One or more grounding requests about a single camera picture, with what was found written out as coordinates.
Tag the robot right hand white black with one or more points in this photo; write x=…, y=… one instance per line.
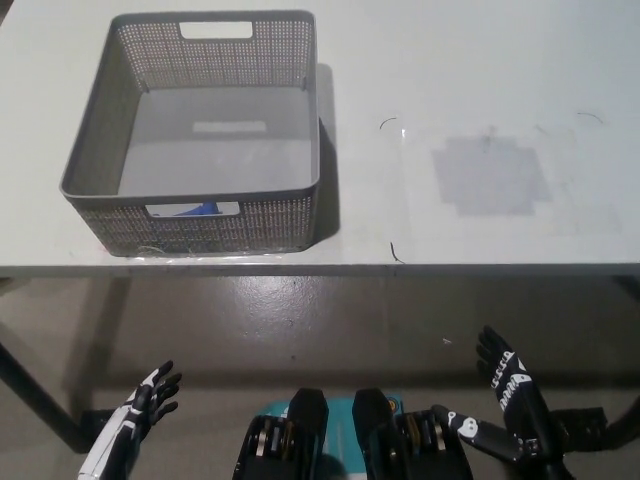
x=530, y=410

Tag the black metal table leg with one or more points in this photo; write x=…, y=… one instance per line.
x=627, y=415
x=35, y=385

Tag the robot body black teal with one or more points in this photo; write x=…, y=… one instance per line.
x=310, y=430

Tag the blue rook chess piece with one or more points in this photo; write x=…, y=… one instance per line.
x=197, y=210

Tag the black table foot plate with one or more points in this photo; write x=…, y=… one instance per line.
x=97, y=420
x=582, y=417

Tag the grey perforated plastic basket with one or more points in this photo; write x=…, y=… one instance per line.
x=210, y=150

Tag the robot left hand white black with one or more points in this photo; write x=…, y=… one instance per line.
x=117, y=430

